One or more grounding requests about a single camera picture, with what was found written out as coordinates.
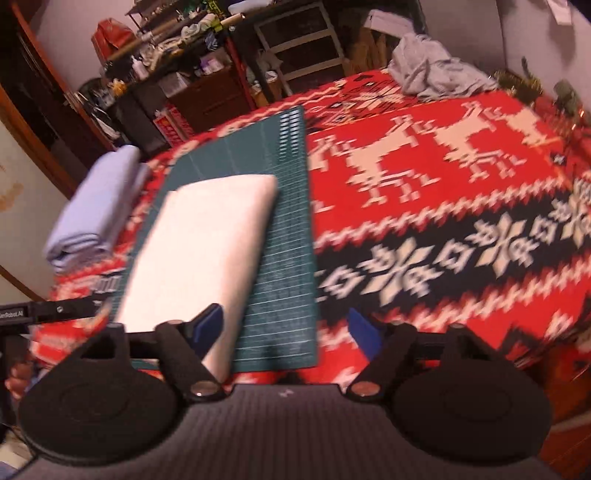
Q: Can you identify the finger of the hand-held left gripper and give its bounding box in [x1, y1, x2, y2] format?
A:
[27, 298, 114, 325]

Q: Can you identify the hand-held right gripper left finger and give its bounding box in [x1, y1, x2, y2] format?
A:
[69, 302, 227, 402]

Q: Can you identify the person's left hand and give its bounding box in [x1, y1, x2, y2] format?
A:
[7, 362, 35, 398]

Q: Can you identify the long cardboard tube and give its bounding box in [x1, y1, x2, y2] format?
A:
[107, 25, 204, 61]

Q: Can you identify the orange paper bag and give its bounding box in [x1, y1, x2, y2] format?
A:
[91, 17, 134, 61]

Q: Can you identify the cream knit vest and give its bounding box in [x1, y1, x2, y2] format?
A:
[113, 174, 279, 384]

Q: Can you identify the silver refrigerator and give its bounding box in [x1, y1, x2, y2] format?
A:
[416, 0, 506, 75]

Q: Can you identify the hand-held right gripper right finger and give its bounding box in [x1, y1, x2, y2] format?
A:
[346, 307, 509, 402]

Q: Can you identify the tinsel christmas wreath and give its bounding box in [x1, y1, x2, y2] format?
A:
[494, 58, 543, 102]

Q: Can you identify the large red gift box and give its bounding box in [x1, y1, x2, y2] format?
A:
[531, 99, 591, 153]

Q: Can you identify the dark green bag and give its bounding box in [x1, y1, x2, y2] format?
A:
[551, 79, 583, 114]

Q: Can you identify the grey garment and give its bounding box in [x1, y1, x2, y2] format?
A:
[388, 33, 499, 100]

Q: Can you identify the white cardboard box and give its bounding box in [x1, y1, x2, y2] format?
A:
[365, 9, 416, 35]

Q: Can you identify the red and white box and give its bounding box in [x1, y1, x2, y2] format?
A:
[154, 106, 192, 144]

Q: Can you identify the wooden door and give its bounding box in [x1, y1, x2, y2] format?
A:
[0, 0, 116, 199]

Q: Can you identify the folded light blue towel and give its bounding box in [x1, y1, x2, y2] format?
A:
[44, 145, 151, 273]

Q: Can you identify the red patterned blanket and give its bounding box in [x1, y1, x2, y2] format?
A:
[28, 69, 591, 384]

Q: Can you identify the green cutting mat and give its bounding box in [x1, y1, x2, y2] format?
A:
[106, 105, 321, 374]

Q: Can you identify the wooden drawer cabinet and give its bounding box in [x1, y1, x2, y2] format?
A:
[168, 67, 250, 132]

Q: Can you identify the white drawer unit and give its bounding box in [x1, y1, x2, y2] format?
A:
[254, 0, 345, 95]

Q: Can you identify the dark metal desk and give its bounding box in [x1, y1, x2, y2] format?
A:
[226, 0, 426, 112]

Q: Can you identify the stack of flattened cardboard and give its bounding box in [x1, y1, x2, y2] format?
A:
[344, 28, 393, 77]

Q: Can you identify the white curtain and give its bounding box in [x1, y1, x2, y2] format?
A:
[549, 0, 575, 24]

